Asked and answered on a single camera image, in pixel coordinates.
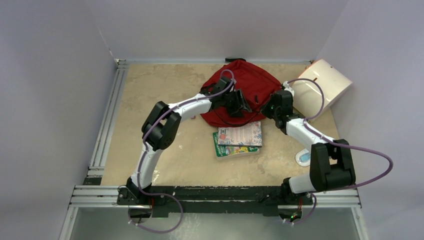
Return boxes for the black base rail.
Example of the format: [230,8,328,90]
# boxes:
[116,186,313,218]

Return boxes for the floral cover book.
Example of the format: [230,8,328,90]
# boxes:
[217,121,263,148]

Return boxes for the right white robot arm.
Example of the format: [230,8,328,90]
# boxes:
[261,90,356,204]

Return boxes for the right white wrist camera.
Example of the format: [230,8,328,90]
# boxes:
[281,81,295,97]

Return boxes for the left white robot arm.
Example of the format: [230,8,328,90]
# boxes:
[122,76,252,205]

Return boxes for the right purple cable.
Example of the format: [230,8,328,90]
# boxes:
[283,78,394,226]

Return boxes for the red backpack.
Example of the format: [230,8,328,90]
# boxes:
[200,58,282,128]

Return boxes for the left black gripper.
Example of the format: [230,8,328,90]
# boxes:
[221,89,251,118]

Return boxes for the aluminium frame rails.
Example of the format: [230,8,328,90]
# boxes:
[60,60,369,240]

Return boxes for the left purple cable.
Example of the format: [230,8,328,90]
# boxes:
[127,69,185,233]

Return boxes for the purple cable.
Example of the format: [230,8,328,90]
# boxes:
[127,69,185,233]
[283,78,394,226]

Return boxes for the green treehouse book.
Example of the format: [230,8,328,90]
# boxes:
[212,132,260,160]

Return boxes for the cream round lunch box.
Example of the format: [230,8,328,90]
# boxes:
[289,59,353,117]

